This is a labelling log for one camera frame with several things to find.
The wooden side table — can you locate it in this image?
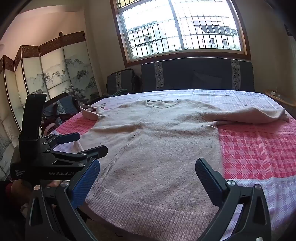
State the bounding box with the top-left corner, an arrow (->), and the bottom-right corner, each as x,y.
265,89 -> 296,107

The dark sofa cushion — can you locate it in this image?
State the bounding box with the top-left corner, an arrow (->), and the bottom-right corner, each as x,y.
193,71 -> 223,91

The dark armchair with patterned strip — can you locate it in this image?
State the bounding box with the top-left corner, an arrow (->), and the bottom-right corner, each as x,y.
106,68 -> 139,96

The beige knit sweater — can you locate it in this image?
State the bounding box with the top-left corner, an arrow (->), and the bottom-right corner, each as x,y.
79,99 -> 290,239

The pink checked blanket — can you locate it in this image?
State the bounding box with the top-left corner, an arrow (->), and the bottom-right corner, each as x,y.
50,89 -> 296,241

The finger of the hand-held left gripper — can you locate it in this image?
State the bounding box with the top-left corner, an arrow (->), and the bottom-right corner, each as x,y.
43,133 -> 81,150
52,145 -> 109,165

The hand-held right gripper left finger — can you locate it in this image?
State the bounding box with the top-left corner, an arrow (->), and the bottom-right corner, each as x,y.
25,159 -> 101,241

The person's left hand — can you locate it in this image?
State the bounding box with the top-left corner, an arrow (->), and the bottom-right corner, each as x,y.
10,180 -> 60,217

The barred window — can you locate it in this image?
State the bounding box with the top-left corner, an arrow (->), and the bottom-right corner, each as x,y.
110,0 -> 251,67

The painted folding screen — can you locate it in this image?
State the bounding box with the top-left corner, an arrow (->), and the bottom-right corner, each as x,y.
0,31 -> 100,181

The dark sofa with patterned strips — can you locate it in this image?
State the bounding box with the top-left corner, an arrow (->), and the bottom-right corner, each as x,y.
141,57 -> 255,93

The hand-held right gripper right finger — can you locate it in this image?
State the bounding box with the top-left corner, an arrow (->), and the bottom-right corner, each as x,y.
195,158 -> 272,241

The chair with piled clothes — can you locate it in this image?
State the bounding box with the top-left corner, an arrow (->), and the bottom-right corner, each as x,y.
42,93 -> 79,135

